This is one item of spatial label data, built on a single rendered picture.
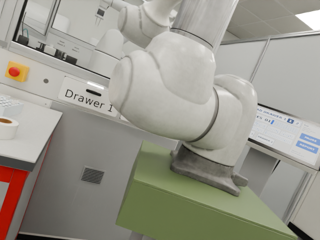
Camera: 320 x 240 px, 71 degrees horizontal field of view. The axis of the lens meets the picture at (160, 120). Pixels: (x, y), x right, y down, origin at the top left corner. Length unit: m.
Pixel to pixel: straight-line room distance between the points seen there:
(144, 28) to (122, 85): 0.35
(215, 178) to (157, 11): 0.51
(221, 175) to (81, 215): 1.00
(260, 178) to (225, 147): 0.92
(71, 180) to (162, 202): 0.92
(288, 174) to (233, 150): 1.57
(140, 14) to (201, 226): 0.60
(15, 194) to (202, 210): 0.46
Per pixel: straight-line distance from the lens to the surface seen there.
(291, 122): 1.50
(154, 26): 0.74
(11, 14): 1.22
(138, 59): 0.43
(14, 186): 0.67
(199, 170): 0.57
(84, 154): 1.25
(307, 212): 3.50
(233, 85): 0.57
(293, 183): 2.10
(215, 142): 0.54
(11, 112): 0.91
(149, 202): 0.45
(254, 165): 1.47
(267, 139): 1.38
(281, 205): 2.14
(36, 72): 1.19
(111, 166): 1.29
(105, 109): 1.17
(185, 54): 0.43
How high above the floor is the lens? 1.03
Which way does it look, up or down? 7 degrees down
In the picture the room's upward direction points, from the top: 22 degrees clockwise
